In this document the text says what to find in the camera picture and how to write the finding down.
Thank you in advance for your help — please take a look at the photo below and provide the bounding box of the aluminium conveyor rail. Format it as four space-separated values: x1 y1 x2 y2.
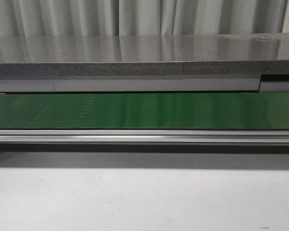
0 129 289 144
0 74 289 93

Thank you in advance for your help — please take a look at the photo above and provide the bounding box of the white pleated curtain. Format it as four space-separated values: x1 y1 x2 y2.
0 0 289 37

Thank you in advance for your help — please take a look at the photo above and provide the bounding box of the green conveyor belt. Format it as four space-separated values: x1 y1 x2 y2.
0 93 289 129

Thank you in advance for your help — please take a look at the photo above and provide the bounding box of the front aluminium conveyor rail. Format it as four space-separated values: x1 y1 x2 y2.
0 129 289 144

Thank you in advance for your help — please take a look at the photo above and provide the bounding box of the rear aluminium conveyor rail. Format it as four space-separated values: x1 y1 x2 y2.
0 74 289 93

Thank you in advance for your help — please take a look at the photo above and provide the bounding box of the grey stone slab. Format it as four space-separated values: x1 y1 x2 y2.
0 33 289 77

